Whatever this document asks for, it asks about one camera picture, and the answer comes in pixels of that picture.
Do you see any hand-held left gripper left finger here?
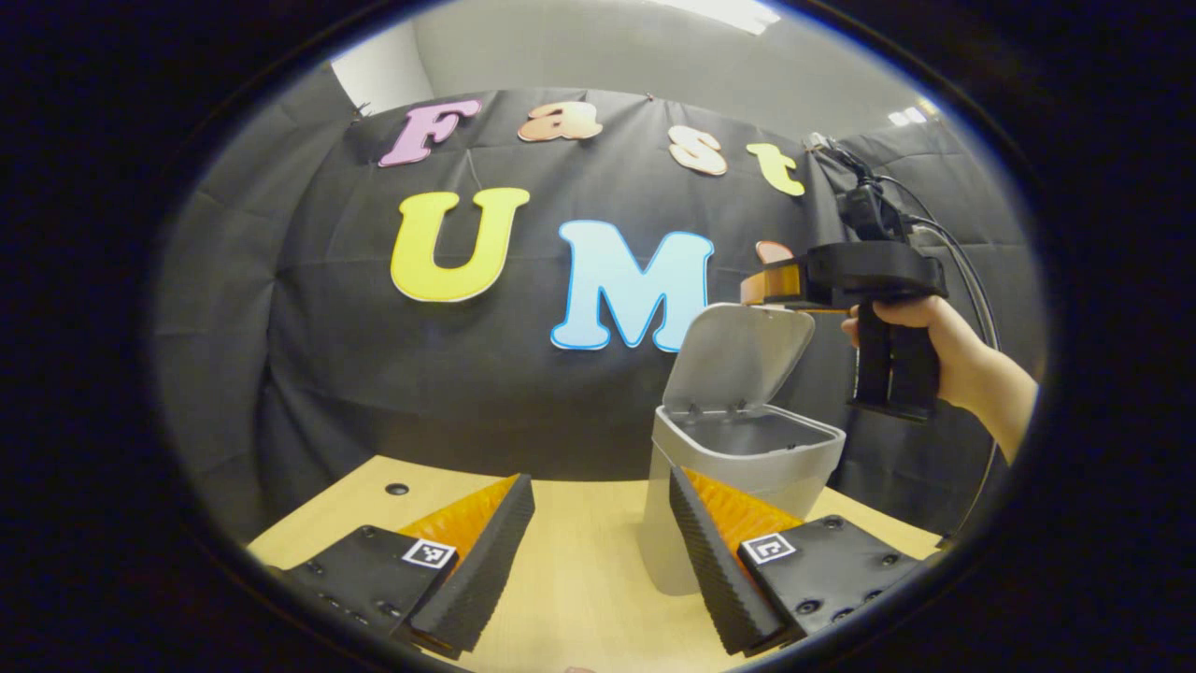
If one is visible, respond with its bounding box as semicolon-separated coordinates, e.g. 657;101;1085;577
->
280;474;536;660

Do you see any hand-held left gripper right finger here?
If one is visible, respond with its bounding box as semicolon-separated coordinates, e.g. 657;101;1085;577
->
669;466;921;657

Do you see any grey desktop garbage bin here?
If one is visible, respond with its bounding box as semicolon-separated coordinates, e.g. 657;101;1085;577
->
640;302;847;596

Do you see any wooden desktop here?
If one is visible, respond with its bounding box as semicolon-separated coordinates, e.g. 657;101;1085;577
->
248;455;945;673

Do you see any black backdrop cloth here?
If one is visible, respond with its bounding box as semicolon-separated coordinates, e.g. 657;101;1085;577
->
154;65;1043;543

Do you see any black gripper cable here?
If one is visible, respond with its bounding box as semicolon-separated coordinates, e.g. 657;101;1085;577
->
878;176;1003;548

